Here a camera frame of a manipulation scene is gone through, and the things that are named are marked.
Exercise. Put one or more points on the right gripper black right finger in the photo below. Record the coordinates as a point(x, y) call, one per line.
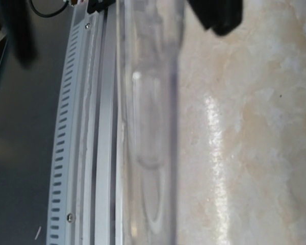
point(221, 16)

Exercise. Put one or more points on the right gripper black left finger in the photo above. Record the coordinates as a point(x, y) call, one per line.
point(16, 19)

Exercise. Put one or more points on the clear magsafe phone case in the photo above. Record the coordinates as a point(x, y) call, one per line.
point(149, 39)

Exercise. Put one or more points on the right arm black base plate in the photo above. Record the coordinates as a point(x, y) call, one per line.
point(98, 5)

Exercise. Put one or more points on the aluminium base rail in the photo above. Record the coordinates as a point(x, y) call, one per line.
point(84, 193)

